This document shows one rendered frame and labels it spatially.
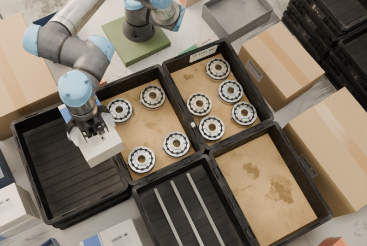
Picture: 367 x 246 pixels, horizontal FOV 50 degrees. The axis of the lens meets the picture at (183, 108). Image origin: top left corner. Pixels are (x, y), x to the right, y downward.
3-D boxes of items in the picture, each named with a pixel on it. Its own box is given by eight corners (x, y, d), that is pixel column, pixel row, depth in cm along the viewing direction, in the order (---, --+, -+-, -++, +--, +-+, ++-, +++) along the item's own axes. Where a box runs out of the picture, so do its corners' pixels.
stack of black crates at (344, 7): (276, 22, 260) (300, -24, 219) (311, 5, 268) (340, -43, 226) (313, 69, 249) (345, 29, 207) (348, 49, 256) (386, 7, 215)
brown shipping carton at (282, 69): (234, 62, 183) (242, 44, 168) (270, 40, 189) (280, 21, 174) (275, 112, 175) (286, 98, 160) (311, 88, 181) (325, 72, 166)
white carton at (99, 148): (63, 117, 130) (57, 106, 121) (96, 100, 133) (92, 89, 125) (90, 168, 124) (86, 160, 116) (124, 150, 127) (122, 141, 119)
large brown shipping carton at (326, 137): (273, 138, 170) (288, 122, 152) (324, 105, 178) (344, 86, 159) (332, 218, 159) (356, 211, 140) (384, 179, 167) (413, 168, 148)
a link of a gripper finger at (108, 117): (119, 130, 123) (101, 130, 115) (110, 115, 125) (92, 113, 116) (126, 124, 122) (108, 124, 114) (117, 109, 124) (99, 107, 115)
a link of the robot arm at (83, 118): (60, 97, 100) (89, 83, 102) (64, 104, 104) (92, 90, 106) (74, 121, 98) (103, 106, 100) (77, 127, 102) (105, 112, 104)
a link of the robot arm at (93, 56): (74, 24, 97) (53, 60, 93) (116, 38, 96) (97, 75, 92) (80, 41, 105) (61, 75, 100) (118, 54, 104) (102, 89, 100)
